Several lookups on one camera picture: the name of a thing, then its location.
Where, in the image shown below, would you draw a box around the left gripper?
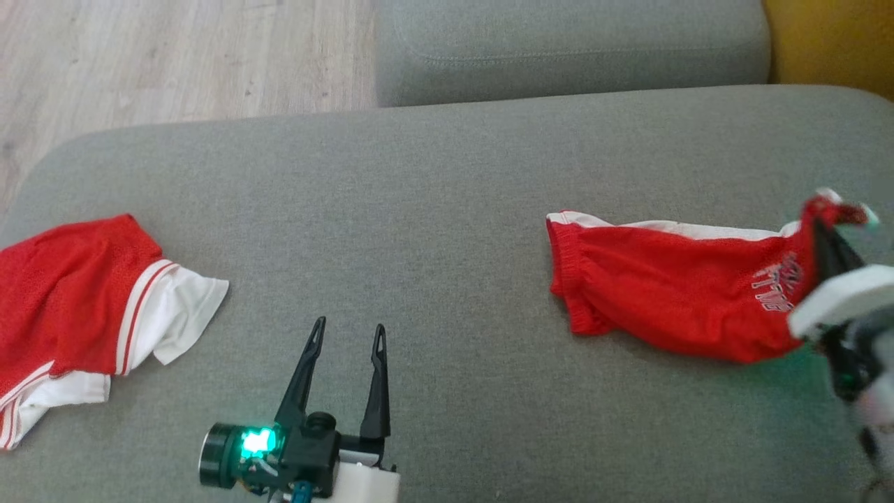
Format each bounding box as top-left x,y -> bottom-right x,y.
199,316 -> 401,503

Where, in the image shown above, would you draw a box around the red basketball shorts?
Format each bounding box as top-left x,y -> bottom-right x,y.
546,187 -> 879,365

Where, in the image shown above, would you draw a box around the grey sofa back cushion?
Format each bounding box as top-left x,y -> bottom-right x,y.
376,0 -> 772,108

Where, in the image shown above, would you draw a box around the grey sofa seat cushion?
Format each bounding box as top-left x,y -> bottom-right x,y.
0,85 -> 894,503

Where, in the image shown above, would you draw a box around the red white basketball jersey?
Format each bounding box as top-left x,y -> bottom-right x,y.
0,214 -> 230,451

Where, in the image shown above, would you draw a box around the mustard yellow upholstered panel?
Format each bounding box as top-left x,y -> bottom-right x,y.
763,0 -> 894,103

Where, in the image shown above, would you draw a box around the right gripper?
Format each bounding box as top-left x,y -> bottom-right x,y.
789,219 -> 894,404

